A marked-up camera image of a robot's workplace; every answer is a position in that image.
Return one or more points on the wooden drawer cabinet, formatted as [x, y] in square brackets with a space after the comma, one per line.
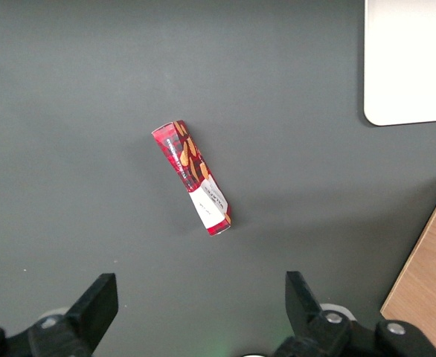
[426, 275]

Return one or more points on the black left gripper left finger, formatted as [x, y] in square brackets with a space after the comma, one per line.
[91, 316]

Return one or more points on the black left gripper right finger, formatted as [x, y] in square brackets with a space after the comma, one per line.
[307, 320]

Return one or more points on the cream plastic tray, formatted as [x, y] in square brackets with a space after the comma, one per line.
[407, 56]

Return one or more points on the red cookie box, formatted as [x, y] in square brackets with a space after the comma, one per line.
[188, 167]

